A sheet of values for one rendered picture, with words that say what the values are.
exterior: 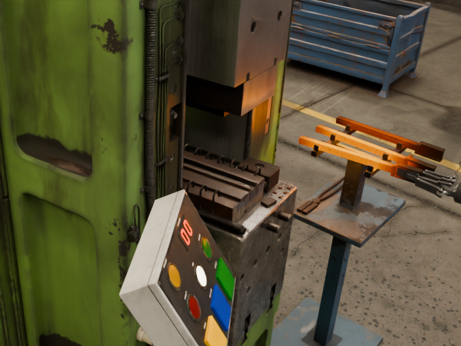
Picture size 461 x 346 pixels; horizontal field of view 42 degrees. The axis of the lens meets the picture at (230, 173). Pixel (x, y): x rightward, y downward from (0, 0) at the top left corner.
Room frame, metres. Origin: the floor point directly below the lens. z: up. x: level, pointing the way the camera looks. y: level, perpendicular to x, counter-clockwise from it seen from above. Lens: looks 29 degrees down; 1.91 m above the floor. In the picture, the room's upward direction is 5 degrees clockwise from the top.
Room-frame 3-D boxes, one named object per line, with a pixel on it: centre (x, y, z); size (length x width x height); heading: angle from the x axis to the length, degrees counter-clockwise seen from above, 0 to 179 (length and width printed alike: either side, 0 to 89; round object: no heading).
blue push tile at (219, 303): (1.01, 0.00, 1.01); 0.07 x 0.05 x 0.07; 177
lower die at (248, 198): (1.65, 0.12, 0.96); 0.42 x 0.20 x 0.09; 62
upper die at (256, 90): (1.65, 0.12, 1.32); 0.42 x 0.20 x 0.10; 62
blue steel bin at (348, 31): (5.69, -1.04, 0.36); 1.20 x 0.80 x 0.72; 57
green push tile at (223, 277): (1.11, -0.01, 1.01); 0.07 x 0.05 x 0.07; 177
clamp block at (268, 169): (1.73, -0.09, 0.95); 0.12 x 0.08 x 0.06; 62
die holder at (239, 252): (1.70, 0.11, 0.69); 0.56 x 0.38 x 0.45; 62
